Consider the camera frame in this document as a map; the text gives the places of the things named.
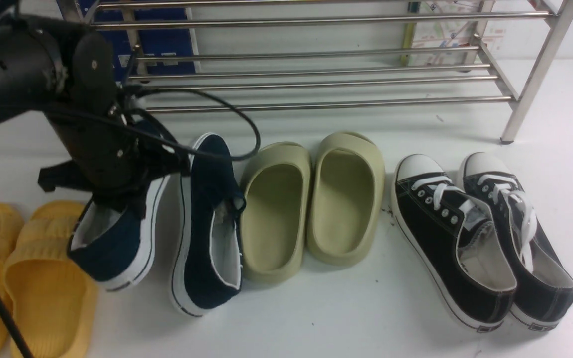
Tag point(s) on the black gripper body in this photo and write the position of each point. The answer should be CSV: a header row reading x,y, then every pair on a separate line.
x,y
109,158

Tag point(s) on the navy canvas shoe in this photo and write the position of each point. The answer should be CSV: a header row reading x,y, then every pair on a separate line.
x,y
207,267
116,249

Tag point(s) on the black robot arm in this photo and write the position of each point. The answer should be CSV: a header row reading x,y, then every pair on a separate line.
x,y
65,71

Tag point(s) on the blue box behind rack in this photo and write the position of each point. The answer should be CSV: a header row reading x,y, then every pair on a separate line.
x,y
152,43

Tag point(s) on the stainless steel shoe rack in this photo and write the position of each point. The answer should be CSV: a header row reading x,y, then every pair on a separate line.
x,y
558,21

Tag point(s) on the right yellow slide sandal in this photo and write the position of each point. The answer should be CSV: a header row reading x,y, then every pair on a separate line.
x,y
54,302

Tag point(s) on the left olive foam slipper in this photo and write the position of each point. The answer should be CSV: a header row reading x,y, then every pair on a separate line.
x,y
277,184

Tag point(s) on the olive foam slipper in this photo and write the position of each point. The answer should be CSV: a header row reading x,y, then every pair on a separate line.
x,y
347,193
277,184

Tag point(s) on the right olive foam slipper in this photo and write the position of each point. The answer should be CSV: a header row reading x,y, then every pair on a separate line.
x,y
347,193

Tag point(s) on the left black lace-up sneaker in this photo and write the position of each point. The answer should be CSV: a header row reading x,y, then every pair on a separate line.
x,y
455,236

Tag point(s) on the black lace-up sneaker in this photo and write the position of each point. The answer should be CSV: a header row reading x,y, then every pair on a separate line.
x,y
455,236
544,290

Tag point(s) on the white printed poster board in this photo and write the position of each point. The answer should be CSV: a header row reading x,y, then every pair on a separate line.
x,y
458,33

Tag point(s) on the right black lace-up sneaker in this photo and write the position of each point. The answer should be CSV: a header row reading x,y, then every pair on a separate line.
x,y
544,290

